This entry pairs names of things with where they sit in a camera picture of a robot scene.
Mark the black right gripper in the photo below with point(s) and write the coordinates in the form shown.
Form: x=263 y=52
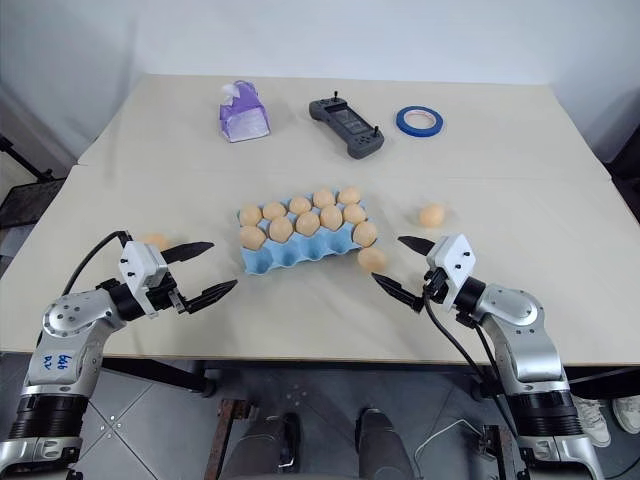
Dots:
x=435 y=287

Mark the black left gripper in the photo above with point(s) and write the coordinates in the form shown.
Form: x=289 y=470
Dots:
x=167 y=296

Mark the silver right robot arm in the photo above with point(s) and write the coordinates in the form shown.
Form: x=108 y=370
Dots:
x=520 y=320

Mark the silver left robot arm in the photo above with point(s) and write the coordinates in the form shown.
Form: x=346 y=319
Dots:
x=65 y=315

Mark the blue egg carton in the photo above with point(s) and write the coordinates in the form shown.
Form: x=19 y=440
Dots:
x=300 y=250

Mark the tan egg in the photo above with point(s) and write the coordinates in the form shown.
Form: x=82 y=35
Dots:
x=323 y=196
x=280 y=229
x=250 y=214
x=372 y=260
x=365 y=234
x=354 y=213
x=300 y=205
x=307 y=224
x=251 y=236
x=157 y=240
x=348 y=195
x=432 y=215
x=331 y=218
x=274 y=210

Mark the blue tape roll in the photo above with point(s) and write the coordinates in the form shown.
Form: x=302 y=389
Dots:
x=417 y=133

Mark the grey handheld remote controller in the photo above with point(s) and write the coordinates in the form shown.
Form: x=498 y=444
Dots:
x=350 y=125

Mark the purple tissue pack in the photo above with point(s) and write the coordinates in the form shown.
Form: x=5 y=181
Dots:
x=245 y=120

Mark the dark grey rounded shape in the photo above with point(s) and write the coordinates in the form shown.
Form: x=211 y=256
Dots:
x=382 y=445
x=270 y=445

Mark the black metal stand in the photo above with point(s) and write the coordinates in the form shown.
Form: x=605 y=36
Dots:
x=30 y=200

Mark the dark furniture piece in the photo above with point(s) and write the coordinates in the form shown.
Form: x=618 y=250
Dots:
x=627 y=170

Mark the white sneaker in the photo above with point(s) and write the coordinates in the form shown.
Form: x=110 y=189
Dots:
x=595 y=422
x=627 y=415

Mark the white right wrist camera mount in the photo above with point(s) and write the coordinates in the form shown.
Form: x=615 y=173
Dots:
x=452 y=260

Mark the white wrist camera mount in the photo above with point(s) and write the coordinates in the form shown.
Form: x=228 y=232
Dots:
x=140 y=265
x=452 y=260

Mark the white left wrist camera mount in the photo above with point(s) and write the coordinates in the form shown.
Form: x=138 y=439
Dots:
x=140 y=265

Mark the black table frame bar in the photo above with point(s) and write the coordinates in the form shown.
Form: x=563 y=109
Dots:
x=600 y=375
x=165 y=375

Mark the rusty metal frame post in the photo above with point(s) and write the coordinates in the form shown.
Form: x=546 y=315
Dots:
x=502 y=450
x=225 y=435

